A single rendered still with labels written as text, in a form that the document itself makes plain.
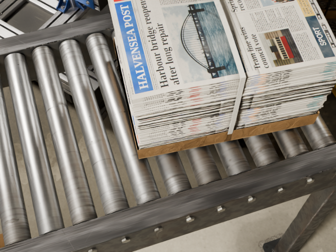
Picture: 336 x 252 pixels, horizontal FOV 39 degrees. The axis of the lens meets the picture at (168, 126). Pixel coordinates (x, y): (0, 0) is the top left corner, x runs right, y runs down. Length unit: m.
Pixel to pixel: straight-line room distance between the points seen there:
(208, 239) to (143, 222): 0.85
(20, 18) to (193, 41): 1.33
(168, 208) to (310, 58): 0.38
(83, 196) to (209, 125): 0.28
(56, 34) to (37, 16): 0.89
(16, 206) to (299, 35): 0.61
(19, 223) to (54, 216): 0.07
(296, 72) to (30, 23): 1.40
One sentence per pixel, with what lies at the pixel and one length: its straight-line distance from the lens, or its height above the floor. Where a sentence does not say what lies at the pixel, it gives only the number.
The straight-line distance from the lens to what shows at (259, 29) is 0.88.
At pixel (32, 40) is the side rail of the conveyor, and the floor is 0.80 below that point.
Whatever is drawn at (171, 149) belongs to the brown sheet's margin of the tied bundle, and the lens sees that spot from 0.96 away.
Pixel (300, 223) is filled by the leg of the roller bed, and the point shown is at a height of 0.35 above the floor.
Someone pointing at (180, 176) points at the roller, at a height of 0.80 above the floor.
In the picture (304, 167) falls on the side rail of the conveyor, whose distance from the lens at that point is 1.00.
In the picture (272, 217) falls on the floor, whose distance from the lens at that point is 1.82.
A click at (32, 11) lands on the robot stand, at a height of 0.21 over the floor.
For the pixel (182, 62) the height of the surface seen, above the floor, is 1.03.
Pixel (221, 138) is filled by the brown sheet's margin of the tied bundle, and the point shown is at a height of 0.83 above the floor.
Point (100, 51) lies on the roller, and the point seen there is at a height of 0.80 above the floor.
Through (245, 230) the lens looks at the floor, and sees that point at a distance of 1.78.
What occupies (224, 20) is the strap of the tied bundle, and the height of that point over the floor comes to 1.04.
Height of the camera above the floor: 1.67
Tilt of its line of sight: 60 degrees down
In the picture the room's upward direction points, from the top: straight up
